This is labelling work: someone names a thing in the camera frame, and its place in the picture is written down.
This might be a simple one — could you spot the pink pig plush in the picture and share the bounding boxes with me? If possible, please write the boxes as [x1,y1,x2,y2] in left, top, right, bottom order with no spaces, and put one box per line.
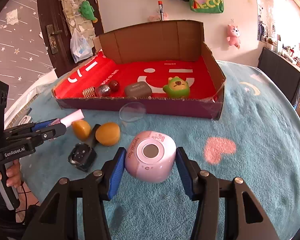
[148,12,168,22]

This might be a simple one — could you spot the person's left hand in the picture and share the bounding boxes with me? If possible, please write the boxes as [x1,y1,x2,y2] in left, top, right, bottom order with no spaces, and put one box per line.
[0,159,22,190]

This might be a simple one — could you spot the white square device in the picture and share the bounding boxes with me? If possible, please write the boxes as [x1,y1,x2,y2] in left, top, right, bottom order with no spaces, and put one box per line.
[19,115,32,125]

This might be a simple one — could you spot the clear plastic cup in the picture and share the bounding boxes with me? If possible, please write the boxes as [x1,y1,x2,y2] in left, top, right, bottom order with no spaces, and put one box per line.
[119,102,149,136]

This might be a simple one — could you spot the white plastic bag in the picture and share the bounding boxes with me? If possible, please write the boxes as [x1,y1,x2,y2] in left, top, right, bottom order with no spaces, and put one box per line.
[70,29,93,63]

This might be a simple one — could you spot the black nail polish bottle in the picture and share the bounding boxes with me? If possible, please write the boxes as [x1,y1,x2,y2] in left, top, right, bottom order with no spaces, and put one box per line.
[68,124,101,172]

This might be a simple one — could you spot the pink plush on wall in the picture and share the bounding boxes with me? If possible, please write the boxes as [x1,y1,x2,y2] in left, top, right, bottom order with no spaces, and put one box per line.
[226,24,241,49]

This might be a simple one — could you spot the green squishy toy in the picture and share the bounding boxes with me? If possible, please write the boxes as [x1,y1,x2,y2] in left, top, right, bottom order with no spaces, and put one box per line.
[162,76,190,99]

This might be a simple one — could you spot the glitter nail polish bottle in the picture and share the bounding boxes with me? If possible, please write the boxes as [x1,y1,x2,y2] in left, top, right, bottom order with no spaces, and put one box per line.
[95,80,120,97]

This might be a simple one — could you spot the green plush toy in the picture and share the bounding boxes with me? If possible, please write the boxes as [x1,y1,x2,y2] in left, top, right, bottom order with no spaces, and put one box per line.
[78,1,98,23]

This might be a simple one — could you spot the pink My Melody device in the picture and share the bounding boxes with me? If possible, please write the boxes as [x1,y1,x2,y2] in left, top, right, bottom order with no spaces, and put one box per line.
[125,131,177,183]

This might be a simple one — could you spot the pink nail polish bottle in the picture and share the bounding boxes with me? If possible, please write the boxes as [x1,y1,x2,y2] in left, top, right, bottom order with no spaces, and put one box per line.
[48,109,84,128]

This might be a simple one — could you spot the dark side table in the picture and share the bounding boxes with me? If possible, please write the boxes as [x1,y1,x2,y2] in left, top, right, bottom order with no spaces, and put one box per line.
[257,47,300,106]

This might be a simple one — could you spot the hanging pocket organizer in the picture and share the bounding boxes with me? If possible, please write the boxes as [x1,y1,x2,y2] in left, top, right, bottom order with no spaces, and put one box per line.
[60,0,96,48]

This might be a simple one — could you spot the orange capped tube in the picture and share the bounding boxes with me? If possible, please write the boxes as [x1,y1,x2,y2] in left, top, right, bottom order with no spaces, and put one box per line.
[158,1,164,21]

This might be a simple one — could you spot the red Miniso bag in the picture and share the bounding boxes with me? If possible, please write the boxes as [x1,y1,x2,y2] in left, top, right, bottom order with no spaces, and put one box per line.
[53,52,219,99]

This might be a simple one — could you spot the dark wooden door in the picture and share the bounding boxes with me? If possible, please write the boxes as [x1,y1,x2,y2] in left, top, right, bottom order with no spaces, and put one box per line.
[37,0,104,77]

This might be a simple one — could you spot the teal fleece blanket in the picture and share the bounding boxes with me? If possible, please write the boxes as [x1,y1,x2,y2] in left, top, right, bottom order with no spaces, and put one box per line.
[21,62,300,239]

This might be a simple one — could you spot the brass door handle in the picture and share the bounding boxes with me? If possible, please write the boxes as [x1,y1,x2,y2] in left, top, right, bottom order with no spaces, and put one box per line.
[46,24,63,55]

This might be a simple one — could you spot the orange round puck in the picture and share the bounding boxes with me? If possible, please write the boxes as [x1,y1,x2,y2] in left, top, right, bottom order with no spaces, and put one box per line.
[95,122,121,146]
[71,120,91,141]

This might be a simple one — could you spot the cardboard box tray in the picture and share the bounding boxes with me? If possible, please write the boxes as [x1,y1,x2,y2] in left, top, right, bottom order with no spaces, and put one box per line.
[52,20,226,120]

